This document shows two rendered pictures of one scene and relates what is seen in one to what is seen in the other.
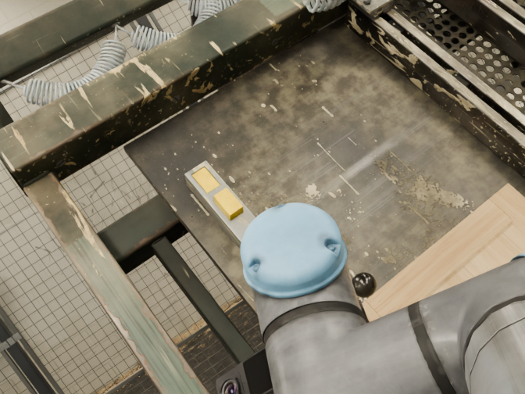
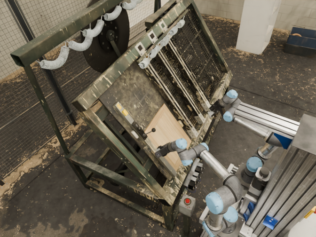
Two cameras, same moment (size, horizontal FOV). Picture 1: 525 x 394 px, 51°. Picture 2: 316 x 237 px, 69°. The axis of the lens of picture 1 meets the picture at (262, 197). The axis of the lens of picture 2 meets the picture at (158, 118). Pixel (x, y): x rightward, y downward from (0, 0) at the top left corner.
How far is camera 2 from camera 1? 1.42 m
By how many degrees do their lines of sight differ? 49
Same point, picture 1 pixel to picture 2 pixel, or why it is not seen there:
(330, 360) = (188, 154)
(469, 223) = (159, 112)
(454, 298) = (197, 148)
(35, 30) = (45, 43)
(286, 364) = (184, 155)
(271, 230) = (182, 142)
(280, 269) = (184, 146)
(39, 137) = (89, 100)
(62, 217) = (95, 118)
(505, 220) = (163, 111)
